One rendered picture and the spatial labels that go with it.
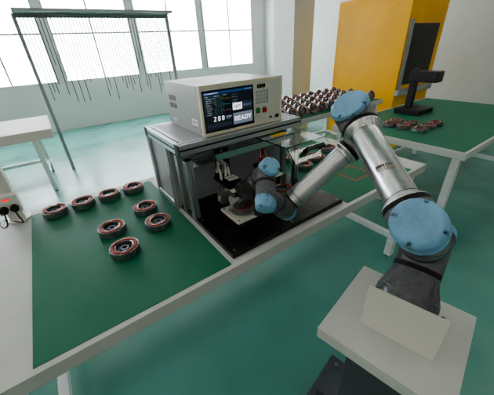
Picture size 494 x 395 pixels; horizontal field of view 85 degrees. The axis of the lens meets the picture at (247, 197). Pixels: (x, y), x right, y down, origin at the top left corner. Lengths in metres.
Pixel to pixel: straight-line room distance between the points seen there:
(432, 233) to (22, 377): 1.03
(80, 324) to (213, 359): 0.86
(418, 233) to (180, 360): 1.37
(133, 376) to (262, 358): 0.67
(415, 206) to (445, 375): 0.41
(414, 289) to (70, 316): 0.98
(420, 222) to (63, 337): 0.98
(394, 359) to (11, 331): 1.07
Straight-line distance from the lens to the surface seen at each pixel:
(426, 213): 0.70
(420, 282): 0.82
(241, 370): 1.64
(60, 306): 1.10
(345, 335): 0.86
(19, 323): 1.13
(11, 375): 1.01
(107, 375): 1.81
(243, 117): 1.27
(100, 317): 1.00
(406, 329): 0.84
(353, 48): 4.96
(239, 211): 1.19
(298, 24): 5.16
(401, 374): 0.85
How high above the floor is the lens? 1.44
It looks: 29 degrees down
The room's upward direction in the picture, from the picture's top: 3 degrees counter-clockwise
